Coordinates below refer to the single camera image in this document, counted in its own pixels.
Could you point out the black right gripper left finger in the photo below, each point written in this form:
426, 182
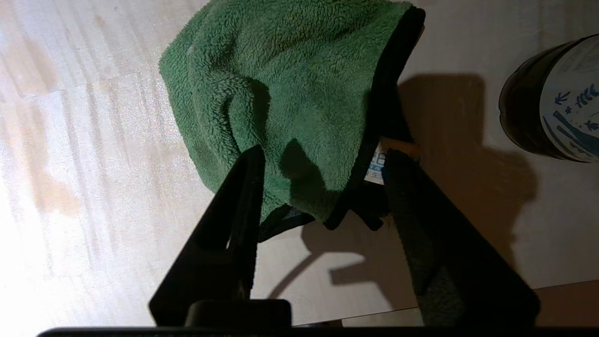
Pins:
220, 243

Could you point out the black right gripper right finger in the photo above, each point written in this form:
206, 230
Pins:
449, 262

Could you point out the green microfibre cloth black trim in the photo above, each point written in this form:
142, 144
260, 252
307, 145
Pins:
290, 79

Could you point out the dark liquid bottle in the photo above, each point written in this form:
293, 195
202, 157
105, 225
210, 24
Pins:
529, 107

